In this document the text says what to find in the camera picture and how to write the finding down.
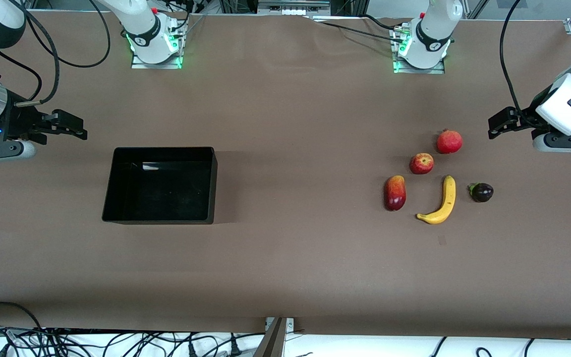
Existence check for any grey metal frame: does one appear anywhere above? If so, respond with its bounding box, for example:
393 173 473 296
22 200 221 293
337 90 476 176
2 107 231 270
219 0 365 18

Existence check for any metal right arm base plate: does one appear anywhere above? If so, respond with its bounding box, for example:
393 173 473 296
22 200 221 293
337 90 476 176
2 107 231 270
130 19 183 69

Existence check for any dark purple eggplant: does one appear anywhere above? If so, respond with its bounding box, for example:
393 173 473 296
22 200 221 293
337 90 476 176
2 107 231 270
468 182 494 203

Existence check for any black cable on table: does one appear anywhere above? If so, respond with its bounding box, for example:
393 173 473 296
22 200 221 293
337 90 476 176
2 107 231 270
310 14 407 44

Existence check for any red orange mango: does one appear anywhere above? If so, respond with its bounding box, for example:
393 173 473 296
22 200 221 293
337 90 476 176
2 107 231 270
384 175 407 212

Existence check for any dark metal beam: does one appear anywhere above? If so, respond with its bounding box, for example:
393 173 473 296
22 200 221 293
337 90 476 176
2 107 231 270
253 317 287 357

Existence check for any red pomegranate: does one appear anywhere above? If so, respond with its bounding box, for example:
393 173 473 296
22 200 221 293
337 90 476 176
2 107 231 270
436 129 463 155

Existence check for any yellow banana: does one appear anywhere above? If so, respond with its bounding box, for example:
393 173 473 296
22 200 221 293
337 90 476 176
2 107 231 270
416 175 457 225

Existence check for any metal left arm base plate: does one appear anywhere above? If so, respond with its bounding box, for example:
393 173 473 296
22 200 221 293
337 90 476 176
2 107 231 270
392 22 446 75

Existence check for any black plastic box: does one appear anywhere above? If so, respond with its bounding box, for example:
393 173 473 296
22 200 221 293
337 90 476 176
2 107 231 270
102 146 218 225

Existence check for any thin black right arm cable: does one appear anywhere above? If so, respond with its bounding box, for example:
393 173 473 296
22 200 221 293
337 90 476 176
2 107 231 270
25 0 112 69

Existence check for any red yellow apple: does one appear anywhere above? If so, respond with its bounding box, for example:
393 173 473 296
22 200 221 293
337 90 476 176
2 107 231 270
409 153 435 175

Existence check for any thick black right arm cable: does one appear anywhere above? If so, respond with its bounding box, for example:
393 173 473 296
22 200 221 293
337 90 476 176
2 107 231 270
15 7 61 108

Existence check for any small silver bracket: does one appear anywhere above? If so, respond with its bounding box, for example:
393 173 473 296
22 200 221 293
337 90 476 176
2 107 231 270
265 317 295 332

